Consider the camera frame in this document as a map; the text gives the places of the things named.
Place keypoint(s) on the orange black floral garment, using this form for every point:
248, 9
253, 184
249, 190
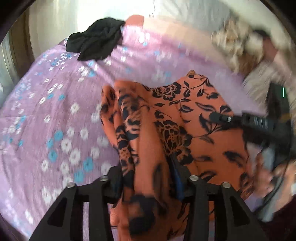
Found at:
149, 127

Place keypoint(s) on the person's right hand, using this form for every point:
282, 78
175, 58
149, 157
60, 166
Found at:
263, 178

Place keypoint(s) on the beige floral cloth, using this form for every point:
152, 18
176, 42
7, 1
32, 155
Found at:
242, 46

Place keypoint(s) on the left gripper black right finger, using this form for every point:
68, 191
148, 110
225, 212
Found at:
233, 219

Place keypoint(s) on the purple floral bedsheet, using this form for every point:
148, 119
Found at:
51, 130

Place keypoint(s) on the pink quilted mattress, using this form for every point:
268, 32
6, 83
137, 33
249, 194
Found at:
194, 41

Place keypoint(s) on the grey pillow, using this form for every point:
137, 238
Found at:
210, 15

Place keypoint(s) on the black crumpled garment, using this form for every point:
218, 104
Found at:
98, 41

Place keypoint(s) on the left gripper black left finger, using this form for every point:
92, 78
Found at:
64, 219

